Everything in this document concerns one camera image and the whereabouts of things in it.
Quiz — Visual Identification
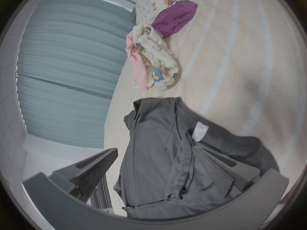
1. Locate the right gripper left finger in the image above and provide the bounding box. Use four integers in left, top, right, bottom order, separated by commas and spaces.
49, 147, 118, 202

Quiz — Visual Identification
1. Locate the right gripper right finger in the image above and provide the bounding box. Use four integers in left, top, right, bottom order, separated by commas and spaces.
194, 146, 262, 198

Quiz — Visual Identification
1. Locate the black garment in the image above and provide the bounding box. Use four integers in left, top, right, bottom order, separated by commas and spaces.
113, 96, 280, 219

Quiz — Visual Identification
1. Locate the blue-green curtain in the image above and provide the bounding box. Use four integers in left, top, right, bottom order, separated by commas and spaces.
16, 74, 121, 149
17, 0, 135, 86

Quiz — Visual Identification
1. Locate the bed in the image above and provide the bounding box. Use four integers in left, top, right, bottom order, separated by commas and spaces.
90, 0, 307, 222

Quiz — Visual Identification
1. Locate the pink garment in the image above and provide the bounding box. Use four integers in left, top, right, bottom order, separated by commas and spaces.
125, 31, 149, 92

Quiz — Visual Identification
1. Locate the white printed pyjama garment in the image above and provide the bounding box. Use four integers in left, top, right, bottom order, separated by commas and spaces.
132, 23, 182, 91

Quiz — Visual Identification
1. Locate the purple garment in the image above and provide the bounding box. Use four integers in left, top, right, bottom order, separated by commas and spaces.
152, 0, 198, 38

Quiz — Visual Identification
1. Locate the white printed pillow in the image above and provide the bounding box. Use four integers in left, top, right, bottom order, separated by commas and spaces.
134, 0, 170, 29

